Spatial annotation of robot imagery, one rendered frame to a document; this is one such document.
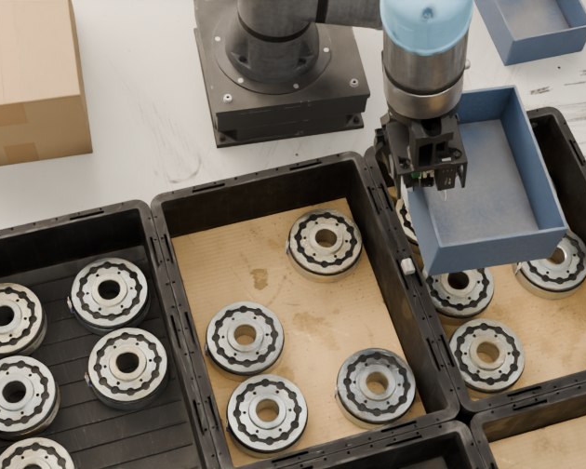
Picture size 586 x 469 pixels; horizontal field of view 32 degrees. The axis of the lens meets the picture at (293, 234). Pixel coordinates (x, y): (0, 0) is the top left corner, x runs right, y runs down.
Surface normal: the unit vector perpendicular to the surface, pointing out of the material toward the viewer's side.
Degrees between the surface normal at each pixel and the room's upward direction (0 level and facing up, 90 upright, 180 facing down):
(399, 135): 8
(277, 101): 2
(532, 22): 0
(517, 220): 1
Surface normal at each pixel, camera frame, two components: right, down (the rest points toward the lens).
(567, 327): 0.05, -0.48
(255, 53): -0.37, 0.63
